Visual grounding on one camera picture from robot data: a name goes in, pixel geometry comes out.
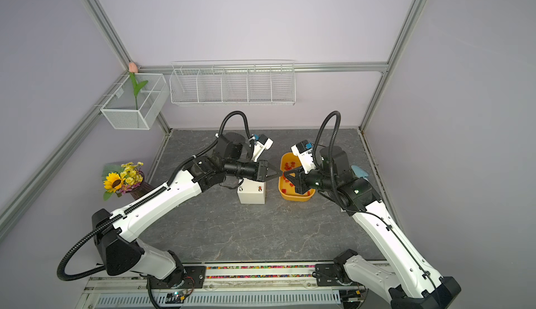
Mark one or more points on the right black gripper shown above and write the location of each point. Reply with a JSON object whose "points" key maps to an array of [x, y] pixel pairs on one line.
{"points": [[299, 180]]}

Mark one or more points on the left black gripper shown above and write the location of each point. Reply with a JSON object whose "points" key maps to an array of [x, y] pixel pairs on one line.
{"points": [[262, 167]]}

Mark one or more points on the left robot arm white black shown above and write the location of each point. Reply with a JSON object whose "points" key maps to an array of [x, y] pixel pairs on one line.
{"points": [[235, 152]]}

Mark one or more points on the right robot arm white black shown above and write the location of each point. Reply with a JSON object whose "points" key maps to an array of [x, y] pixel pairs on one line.
{"points": [[412, 282]]}

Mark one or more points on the white box with screws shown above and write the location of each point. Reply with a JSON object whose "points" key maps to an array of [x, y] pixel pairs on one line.
{"points": [[248, 192]]}

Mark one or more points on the yellow plastic tray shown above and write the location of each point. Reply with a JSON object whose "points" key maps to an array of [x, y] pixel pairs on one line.
{"points": [[287, 192]]}

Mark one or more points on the light blue spatula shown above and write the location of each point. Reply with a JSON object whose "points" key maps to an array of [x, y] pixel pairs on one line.
{"points": [[359, 172]]}

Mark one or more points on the sunflower bouquet in vase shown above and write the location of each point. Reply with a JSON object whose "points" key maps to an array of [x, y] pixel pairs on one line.
{"points": [[128, 178]]}

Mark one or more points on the small white mesh basket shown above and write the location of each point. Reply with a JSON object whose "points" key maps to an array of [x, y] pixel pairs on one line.
{"points": [[119, 108]]}

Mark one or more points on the artificial pink tulip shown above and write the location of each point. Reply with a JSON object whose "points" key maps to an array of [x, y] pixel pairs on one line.
{"points": [[137, 86]]}

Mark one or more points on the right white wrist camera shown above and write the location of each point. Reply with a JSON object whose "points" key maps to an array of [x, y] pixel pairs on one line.
{"points": [[304, 151]]}

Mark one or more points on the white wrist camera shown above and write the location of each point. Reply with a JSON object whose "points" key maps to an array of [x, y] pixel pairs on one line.
{"points": [[304, 151], [261, 144]]}

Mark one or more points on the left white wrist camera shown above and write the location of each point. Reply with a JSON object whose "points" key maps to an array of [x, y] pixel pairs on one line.
{"points": [[261, 144]]}

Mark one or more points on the long white wire basket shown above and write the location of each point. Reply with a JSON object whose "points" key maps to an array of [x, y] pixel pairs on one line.
{"points": [[233, 82]]}

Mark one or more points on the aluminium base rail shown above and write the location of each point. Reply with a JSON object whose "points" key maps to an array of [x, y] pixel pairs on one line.
{"points": [[268, 277]]}

